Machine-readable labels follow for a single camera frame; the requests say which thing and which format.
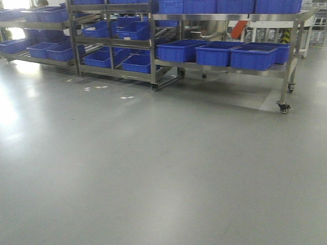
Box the steel flow rack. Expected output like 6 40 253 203
0 5 80 69
65 1 184 91

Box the left steel flow rack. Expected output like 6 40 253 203
0 5 80 69

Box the middle steel flow rack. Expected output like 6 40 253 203
65 1 184 91

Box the blue bin cart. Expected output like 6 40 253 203
195 41 245 67
158 40 211 63
230 45 277 71

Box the blue bin rack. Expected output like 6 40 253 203
117 21 150 41
121 54 151 74

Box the blue bin cart middle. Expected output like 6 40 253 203
195 41 245 67

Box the right steel cart rack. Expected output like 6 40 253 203
150 9 316 103

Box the blue bin cart left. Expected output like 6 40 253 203
158 40 211 63

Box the blue bin cart front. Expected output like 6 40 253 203
230 45 277 71

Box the blue bin middle rack lower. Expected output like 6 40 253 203
121 54 151 74

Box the blue bin middle rack upper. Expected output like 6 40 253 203
117 21 150 41

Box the black caster wheel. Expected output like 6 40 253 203
276 102 291 114

